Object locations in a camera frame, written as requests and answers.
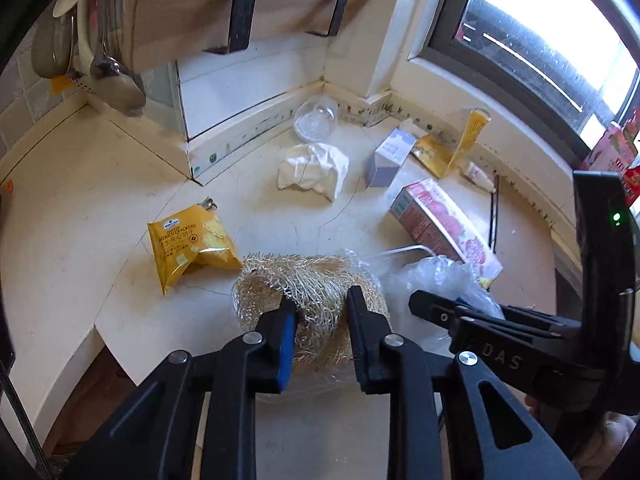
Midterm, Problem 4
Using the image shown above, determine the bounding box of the clear plastic bag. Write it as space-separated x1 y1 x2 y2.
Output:
382 255 506 356

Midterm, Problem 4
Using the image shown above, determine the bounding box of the thin black stick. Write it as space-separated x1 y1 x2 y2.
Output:
489 172 501 253

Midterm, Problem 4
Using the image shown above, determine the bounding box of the flat yellow packet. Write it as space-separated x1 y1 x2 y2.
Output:
412 134 458 180

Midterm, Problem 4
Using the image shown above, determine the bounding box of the hanging metal strainer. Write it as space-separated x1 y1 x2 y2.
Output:
31 15 76 81

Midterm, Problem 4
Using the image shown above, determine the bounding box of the black metal bracket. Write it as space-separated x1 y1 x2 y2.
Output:
202 0 262 56
306 0 353 38

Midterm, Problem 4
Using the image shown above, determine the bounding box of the hanging metal ladle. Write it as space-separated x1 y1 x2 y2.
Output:
89 0 147 117

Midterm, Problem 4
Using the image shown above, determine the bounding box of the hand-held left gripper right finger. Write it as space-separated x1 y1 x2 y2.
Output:
346 285 581 480

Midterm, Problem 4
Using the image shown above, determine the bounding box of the wooden wall cabinet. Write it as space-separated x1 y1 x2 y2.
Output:
122 0 406 73

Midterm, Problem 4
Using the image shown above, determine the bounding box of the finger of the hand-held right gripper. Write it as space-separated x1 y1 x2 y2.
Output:
449 315 587 402
409 289 582 334

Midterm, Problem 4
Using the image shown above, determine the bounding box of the gold metal wire scourer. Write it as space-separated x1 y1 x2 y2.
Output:
232 252 391 401

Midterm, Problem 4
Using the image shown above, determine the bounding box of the red and pink box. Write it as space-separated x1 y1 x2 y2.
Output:
389 178 503 289

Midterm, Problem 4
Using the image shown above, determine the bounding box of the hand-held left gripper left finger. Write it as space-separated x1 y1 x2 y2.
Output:
60 294 301 480

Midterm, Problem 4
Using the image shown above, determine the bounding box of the tall yellow carton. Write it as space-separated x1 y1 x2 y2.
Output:
446 108 492 176

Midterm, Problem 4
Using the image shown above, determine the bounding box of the small white bottle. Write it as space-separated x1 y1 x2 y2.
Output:
461 159 497 193

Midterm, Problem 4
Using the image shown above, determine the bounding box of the person's right hand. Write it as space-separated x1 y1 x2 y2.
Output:
572 410 640 468

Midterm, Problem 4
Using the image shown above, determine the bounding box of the clear plastic jar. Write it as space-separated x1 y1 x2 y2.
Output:
293 96 340 143

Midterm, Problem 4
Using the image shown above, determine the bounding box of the dark framed window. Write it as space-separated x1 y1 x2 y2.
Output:
407 0 640 161

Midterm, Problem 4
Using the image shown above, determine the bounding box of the cream plastic utensil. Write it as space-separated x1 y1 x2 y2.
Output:
52 0 97 86

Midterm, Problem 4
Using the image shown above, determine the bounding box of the white crumpled tissue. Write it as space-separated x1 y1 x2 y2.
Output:
277 142 351 203

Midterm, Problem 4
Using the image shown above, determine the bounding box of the purple and white carton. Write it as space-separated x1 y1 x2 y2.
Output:
366 119 431 188

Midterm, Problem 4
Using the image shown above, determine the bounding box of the yellow cracker packet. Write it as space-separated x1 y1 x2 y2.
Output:
146 198 244 296

